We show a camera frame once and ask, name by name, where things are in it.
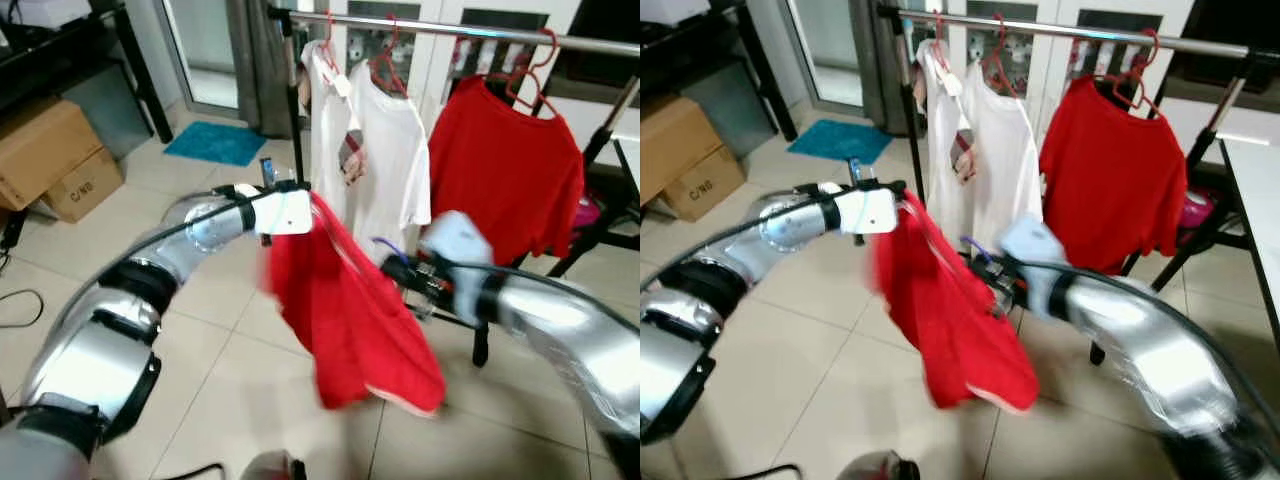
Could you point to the red jacket white striped trim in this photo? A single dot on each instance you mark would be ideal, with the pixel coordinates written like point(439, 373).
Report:
point(340, 310)
point(945, 310)

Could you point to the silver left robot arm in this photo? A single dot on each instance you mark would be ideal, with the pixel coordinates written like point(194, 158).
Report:
point(700, 340)
point(100, 350)

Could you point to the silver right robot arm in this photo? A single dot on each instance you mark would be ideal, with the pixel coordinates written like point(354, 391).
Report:
point(1150, 350)
point(570, 330)

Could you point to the plain white T-shirt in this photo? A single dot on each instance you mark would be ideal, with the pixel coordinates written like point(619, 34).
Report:
point(1005, 150)
point(395, 160)

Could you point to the red T-shirt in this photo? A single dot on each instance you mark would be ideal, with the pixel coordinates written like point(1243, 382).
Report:
point(500, 180)
point(1110, 180)

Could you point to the white shirt with printed patch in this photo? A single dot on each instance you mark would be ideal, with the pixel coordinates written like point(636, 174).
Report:
point(935, 130)
point(322, 130)

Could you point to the pink object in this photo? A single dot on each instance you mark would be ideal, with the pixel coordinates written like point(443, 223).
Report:
point(1195, 210)
point(588, 212)

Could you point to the blue floor mat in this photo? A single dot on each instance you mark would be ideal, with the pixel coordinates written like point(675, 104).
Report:
point(215, 143)
point(840, 142)

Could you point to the grey robot leg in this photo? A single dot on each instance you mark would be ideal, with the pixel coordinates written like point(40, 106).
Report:
point(880, 468)
point(272, 468)

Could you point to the white glass door cabinet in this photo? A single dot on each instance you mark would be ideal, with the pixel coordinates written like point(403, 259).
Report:
point(1050, 70)
point(430, 60)

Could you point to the grey curtain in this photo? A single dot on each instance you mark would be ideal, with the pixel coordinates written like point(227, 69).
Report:
point(262, 70)
point(880, 70)

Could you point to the black metal clothes rack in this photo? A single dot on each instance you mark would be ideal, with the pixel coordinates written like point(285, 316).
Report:
point(440, 28)
point(1050, 29)

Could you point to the large brown cardboard box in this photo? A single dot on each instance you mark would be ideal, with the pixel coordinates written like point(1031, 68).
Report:
point(40, 150)
point(670, 140)

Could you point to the white framed glass door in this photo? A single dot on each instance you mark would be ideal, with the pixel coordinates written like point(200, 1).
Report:
point(825, 50)
point(200, 50)

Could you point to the grey panel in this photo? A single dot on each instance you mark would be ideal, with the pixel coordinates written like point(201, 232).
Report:
point(730, 105)
point(110, 110)

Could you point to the black shelf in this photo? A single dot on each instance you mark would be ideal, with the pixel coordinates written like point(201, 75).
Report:
point(50, 70)
point(690, 65)

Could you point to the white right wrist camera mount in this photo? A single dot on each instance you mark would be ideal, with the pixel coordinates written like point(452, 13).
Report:
point(1035, 245)
point(455, 240)

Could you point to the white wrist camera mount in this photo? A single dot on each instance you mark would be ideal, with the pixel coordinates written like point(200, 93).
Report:
point(868, 210)
point(455, 240)
point(1035, 245)
point(288, 213)

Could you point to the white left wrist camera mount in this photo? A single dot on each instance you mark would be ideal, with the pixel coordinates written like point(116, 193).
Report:
point(868, 210)
point(288, 213)

